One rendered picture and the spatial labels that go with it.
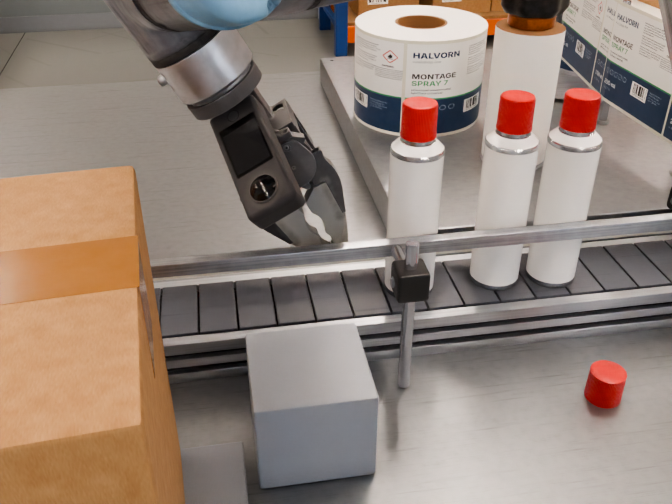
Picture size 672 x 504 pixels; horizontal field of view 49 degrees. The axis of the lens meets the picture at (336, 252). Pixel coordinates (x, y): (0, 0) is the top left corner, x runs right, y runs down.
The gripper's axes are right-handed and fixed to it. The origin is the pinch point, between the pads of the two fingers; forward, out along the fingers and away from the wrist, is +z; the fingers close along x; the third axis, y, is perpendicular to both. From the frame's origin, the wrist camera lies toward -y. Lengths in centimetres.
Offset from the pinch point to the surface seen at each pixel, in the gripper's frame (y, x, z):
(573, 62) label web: 53, -43, 25
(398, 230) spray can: -1.3, -6.5, 0.7
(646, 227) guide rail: -3.8, -27.8, 13.6
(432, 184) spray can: -1.9, -11.6, -2.3
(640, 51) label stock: 32, -46, 18
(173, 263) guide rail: -3.8, 12.1, -10.2
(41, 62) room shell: 370, 139, 28
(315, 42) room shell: 382, 2, 107
